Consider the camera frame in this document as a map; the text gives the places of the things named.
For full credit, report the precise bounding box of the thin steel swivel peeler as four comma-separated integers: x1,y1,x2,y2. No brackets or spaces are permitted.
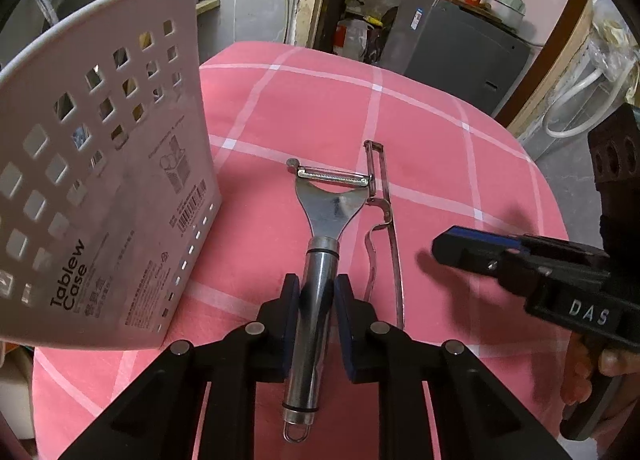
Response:
363,139,406,330

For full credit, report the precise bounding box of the steel Y peeler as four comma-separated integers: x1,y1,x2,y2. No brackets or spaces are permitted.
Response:
283,158,369,444

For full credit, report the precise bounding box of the white perforated utensil caddy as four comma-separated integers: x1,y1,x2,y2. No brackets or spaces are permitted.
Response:
1,0,221,350

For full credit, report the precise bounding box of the person's right hand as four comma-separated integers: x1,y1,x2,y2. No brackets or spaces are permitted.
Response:
560,333,640,418

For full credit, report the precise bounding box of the pink checked tablecloth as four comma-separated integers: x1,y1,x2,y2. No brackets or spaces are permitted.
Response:
30,39,574,460

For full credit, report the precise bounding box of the dark grey cabinet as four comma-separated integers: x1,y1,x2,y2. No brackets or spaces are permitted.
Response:
378,0,530,116

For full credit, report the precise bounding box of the white hose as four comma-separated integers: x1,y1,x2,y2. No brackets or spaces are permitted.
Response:
541,67,632,139

